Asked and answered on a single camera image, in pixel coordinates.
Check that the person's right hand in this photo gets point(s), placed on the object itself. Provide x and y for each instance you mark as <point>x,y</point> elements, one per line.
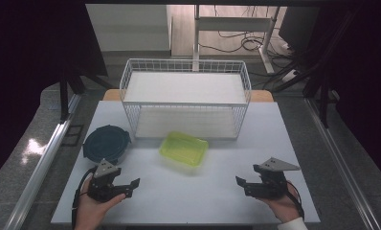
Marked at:
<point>286,209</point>

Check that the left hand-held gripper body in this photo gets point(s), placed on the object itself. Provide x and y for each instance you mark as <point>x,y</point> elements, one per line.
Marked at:
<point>100,187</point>

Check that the green rectangular plastic container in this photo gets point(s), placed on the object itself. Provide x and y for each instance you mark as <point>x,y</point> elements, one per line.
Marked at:
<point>183,149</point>

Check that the white cabinet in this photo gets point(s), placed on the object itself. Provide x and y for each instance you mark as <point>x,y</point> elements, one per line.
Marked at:
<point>131,28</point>

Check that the white power strip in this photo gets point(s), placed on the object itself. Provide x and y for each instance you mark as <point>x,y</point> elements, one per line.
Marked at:
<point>290,75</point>

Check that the aluminium rail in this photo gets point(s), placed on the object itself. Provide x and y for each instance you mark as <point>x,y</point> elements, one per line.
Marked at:
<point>341,163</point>
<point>38,169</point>

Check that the dark curtain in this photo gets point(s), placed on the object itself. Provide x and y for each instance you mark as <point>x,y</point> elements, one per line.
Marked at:
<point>364,80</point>
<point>22,64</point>

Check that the wooden table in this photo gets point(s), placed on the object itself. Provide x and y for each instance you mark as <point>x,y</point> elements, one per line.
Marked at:
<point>110,95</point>

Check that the black metal stand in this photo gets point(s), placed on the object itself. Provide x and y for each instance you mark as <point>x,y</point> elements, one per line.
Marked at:
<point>64,96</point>
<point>322,96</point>

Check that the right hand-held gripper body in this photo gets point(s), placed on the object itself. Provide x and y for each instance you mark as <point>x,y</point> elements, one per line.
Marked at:
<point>271,183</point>

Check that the person's left hand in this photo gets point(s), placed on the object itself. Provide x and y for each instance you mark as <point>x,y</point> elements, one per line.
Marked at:
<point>89,211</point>

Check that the round dark blue lidded container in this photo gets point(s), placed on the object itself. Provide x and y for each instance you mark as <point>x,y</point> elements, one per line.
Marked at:
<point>105,144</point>

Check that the white desk frame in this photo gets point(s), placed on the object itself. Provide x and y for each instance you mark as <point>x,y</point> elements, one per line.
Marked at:
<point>233,24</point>

